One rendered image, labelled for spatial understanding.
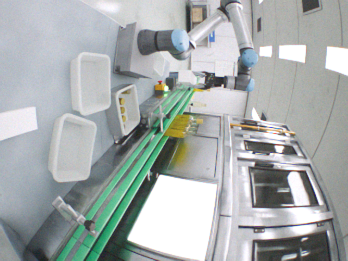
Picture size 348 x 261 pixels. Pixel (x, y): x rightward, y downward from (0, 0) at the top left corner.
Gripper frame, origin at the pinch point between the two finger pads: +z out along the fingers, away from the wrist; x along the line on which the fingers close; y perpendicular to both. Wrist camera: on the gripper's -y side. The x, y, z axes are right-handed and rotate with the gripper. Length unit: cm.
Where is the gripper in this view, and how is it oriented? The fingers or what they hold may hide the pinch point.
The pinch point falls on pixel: (191, 79)
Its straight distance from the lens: 87.1
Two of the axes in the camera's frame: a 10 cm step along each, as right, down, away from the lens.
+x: -0.7, 9.8, 2.0
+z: -9.6, -1.2, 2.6
